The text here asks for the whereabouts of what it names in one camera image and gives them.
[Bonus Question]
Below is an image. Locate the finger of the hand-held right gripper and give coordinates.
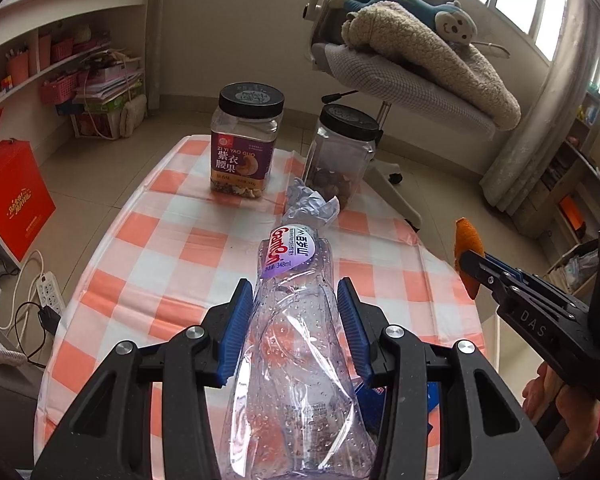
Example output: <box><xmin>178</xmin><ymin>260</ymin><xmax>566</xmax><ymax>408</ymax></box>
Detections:
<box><xmin>485</xmin><ymin>254</ymin><xmax>532</xmax><ymax>284</ymax></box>
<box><xmin>457</xmin><ymin>250</ymin><xmax>519</xmax><ymax>306</ymax></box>

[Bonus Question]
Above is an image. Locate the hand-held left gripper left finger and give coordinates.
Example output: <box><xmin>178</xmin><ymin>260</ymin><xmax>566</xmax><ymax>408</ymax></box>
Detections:
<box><xmin>32</xmin><ymin>280</ymin><xmax>253</xmax><ymax>480</ymax></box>

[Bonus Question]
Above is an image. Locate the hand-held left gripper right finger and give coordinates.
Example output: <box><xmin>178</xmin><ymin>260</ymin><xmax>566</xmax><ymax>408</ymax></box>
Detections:
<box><xmin>337</xmin><ymin>277</ymin><xmax>558</xmax><ymax>480</ymax></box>

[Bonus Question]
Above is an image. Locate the orange peel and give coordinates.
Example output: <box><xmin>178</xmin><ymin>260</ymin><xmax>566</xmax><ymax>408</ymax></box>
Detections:
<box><xmin>452</xmin><ymin>217</ymin><xmax>481</xmax><ymax>301</ymax></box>

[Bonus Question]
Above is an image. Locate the clear crushed plastic bottle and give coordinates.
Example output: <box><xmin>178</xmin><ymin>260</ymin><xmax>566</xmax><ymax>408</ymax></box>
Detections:
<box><xmin>220</xmin><ymin>222</ymin><xmax>381</xmax><ymax>480</ymax></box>

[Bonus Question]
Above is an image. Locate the person's right hand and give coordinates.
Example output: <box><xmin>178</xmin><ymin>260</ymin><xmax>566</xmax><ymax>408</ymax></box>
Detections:
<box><xmin>522</xmin><ymin>362</ymin><xmax>600</xmax><ymax>476</ymax></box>

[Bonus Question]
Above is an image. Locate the long blue box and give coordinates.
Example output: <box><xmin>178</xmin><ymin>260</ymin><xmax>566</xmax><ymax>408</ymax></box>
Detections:
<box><xmin>355</xmin><ymin>380</ymin><xmax>441</xmax><ymax>441</ymax></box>

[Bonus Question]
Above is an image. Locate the orange packet on shelf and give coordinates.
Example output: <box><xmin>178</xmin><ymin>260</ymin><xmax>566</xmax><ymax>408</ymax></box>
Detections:
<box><xmin>560</xmin><ymin>195</ymin><xmax>586</xmax><ymax>233</ymax></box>

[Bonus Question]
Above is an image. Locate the wooden shelf unit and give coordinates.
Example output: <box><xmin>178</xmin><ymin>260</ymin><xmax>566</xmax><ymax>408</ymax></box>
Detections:
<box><xmin>520</xmin><ymin>92</ymin><xmax>600</xmax><ymax>301</ymax></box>

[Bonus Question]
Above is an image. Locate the orange checkered tablecloth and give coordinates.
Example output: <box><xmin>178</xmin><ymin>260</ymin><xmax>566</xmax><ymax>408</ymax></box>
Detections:
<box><xmin>32</xmin><ymin>134</ymin><xmax>486</xmax><ymax>480</ymax></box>

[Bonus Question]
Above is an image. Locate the crumpled white paper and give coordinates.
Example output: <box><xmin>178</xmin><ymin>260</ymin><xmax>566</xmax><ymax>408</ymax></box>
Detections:
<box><xmin>285</xmin><ymin>178</ymin><xmax>341</xmax><ymax>231</ymax></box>

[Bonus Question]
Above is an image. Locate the beige curtain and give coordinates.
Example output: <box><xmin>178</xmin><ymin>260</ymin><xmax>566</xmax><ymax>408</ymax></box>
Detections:
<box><xmin>480</xmin><ymin>0</ymin><xmax>600</xmax><ymax>211</ymax></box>

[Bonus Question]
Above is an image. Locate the clear jar with black lid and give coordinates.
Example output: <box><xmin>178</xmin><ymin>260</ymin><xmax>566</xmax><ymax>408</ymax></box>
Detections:
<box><xmin>302</xmin><ymin>105</ymin><xmax>381</xmax><ymax>209</ymax></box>

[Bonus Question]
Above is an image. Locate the nut jar with purple label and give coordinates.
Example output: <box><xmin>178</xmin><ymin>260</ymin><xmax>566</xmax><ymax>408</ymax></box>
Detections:
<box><xmin>210</xmin><ymin>82</ymin><xmax>285</xmax><ymax>201</ymax></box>

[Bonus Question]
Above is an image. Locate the white power strip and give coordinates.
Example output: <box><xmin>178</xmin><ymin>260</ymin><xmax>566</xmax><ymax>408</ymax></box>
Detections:
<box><xmin>36</xmin><ymin>271</ymin><xmax>65</xmax><ymax>318</ymax></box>

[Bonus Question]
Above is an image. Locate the beige fleece blanket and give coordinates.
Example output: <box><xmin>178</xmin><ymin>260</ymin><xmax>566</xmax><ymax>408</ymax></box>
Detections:
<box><xmin>342</xmin><ymin>2</ymin><xmax>522</xmax><ymax>131</ymax></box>

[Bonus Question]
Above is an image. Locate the grey office chair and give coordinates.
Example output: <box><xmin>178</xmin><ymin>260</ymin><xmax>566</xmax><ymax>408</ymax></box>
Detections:
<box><xmin>302</xmin><ymin>0</ymin><xmax>511</xmax><ymax>233</ymax></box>

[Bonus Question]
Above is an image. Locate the striped grey cloth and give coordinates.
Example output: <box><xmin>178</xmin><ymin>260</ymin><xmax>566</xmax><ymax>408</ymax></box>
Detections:
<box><xmin>0</xmin><ymin>305</ymin><xmax>28</xmax><ymax>367</ymax></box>

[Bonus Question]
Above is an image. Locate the red gift box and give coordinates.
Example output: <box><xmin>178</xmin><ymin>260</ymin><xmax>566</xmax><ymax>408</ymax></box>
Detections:
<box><xmin>0</xmin><ymin>139</ymin><xmax>57</xmax><ymax>257</ymax></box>

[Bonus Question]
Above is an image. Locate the blue monkey plush toy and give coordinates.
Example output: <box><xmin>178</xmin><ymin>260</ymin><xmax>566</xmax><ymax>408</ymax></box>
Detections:
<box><xmin>330</xmin><ymin>0</ymin><xmax>478</xmax><ymax>43</ymax></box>

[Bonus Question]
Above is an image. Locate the pink plastic basket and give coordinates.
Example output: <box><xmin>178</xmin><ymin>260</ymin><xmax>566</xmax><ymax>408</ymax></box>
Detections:
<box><xmin>40</xmin><ymin>72</ymin><xmax>78</xmax><ymax>106</ymax></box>

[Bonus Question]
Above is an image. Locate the wire rack with papers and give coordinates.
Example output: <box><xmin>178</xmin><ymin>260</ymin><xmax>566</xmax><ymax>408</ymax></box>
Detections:
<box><xmin>70</xmin><ymin>50</ymin><xmax>147</xmax><ymax>141</ymax></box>

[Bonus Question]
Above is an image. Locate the white wall bookshelf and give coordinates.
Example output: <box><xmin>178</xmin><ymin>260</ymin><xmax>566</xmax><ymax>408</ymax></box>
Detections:
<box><xmin>0</xmin><ymin>0</ymin><xmax>161</xmax><ymax>266</ymax></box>

